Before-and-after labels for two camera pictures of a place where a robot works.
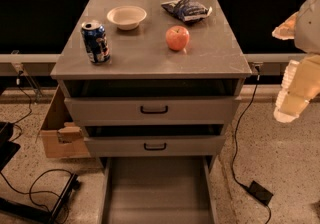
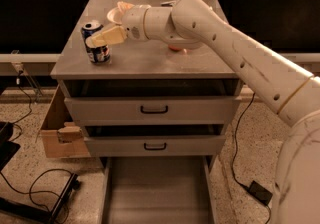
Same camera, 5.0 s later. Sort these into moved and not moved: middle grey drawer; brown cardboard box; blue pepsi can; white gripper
Moved: white gripper
Not moved: blue pepsi can; brown cardboard box; middle grey drawer
